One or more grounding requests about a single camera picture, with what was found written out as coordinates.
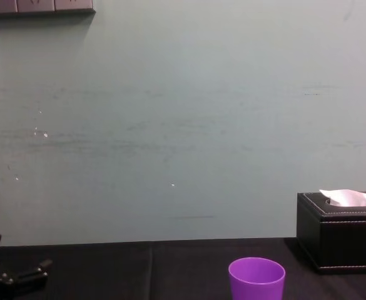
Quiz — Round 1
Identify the black table cloth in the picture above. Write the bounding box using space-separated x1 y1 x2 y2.
0 236 366 300

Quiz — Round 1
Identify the purple plastic cup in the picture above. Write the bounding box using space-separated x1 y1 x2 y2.
228 257 287 300

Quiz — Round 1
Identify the black leather tissue box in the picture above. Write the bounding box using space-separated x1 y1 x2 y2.
296 190 366 276

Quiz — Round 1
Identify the white paper tissue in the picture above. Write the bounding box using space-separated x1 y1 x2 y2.
318 188 366 208

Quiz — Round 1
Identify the grey wall socket panel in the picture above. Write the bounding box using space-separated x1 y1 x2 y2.
0 0 97 15

